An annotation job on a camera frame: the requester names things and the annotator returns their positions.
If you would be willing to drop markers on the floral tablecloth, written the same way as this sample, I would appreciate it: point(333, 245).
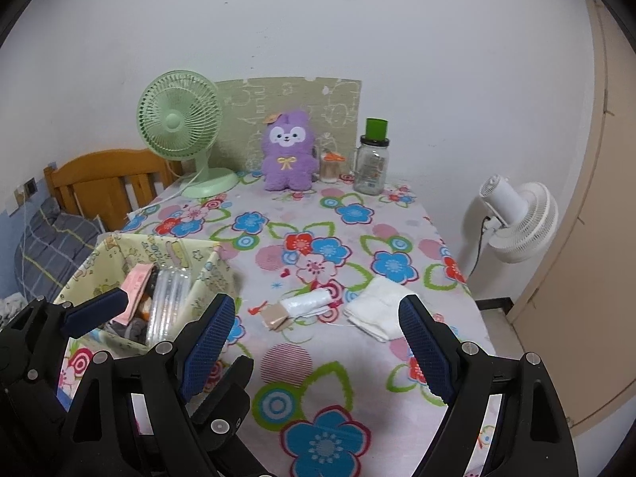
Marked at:
point(323, 377)

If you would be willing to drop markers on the wall socket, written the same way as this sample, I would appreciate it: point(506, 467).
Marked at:
point(31, 188)

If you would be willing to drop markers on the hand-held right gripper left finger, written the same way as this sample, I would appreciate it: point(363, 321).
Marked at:
point(208, 343)

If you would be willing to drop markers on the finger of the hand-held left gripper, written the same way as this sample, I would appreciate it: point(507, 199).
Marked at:
point(228, 392)
point(94, 313)

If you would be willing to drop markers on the grey plaid bedding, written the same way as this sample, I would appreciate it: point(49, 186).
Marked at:
point(49, 243)

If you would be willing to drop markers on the pink packet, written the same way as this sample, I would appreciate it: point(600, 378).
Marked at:
point(134, 283)

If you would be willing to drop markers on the wooden bed headboard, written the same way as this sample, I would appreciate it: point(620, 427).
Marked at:
point(99, 169)

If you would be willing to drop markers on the beige folded pad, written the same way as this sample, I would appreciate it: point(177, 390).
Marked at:
point(273, 317)

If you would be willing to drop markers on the white patterned cloth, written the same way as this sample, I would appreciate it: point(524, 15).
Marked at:
point(10, 308)

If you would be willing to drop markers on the green patterned board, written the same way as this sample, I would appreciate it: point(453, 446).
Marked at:
point(248, 104)

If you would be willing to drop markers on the purple plush toy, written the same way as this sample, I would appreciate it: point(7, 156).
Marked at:
point(288, 169)

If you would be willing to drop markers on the cotton swab jar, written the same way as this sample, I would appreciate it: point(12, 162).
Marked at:
point(330, 169)

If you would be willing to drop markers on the clear plastic packet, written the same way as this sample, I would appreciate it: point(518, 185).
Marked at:
point(169, 303)

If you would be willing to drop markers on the grey cloth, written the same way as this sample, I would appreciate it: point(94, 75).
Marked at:
point(136, 330)

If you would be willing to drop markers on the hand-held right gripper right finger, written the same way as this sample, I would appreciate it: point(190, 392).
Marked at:
point(427, 353)

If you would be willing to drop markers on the black plastic bag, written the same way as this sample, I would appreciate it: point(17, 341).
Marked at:
point(151, 283)

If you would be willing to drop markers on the beige door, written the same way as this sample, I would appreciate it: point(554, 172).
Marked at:
point(596, 258)

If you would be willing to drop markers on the green desk fan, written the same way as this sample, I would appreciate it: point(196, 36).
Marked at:
point(174, 119)

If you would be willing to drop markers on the glass jar with green lid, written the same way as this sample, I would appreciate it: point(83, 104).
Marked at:
point(370, 169)

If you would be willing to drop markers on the yellow fabric storage box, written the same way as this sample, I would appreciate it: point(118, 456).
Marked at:
point(149, 248)

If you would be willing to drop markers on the white fan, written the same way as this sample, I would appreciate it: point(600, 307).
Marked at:
point(526, 223)

